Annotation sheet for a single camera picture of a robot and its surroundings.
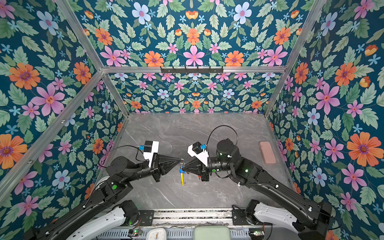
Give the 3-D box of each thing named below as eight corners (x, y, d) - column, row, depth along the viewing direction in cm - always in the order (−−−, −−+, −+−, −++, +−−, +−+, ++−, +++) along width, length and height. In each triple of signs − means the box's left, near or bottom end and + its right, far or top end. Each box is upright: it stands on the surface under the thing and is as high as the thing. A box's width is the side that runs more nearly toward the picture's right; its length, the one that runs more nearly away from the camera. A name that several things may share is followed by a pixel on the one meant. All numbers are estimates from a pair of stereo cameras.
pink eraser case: (264, 164, 94) (266, 162, 92) (258, 143, 105) (259, 140, 102) (275, 164, 94) (277, 162, 92) (268, 143, 105) (269, 140, 102)
